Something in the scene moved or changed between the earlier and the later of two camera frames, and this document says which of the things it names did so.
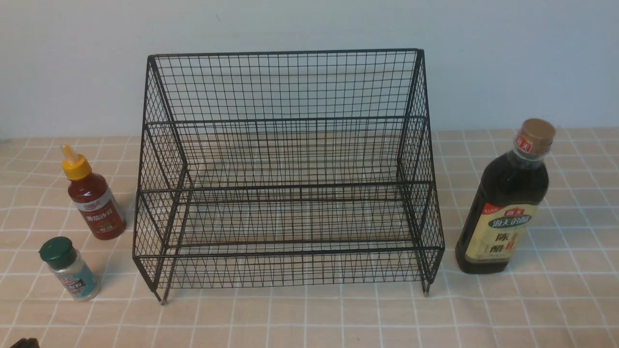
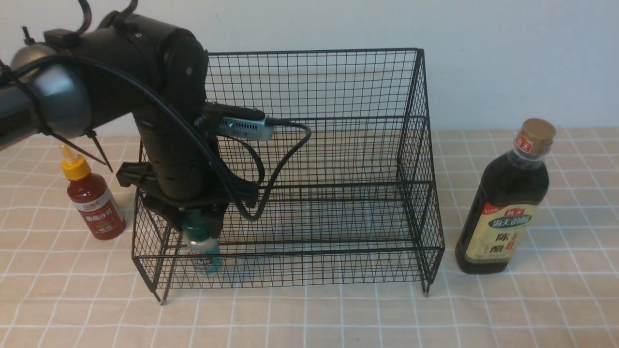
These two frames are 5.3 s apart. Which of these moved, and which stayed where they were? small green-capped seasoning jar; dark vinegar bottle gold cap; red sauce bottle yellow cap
Moved: small green-capped seasoning jar
Stayed: dark vinegar bottle gold cap; red sauce bottle yellow cap
